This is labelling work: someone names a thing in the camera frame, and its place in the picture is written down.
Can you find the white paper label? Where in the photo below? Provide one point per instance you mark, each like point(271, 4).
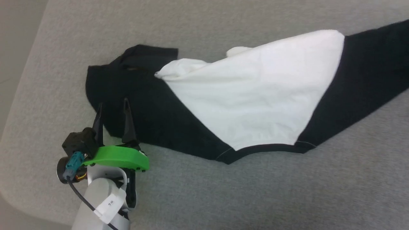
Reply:
point(110, 204)

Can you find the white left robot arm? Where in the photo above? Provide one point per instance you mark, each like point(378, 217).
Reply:
point(96, 198)

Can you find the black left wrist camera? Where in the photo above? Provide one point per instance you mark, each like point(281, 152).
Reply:
point(80, 142)

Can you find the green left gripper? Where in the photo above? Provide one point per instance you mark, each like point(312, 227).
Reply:
point(118, 158)

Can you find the black and white shirt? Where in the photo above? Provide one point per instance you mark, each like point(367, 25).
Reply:
point(255, 95)

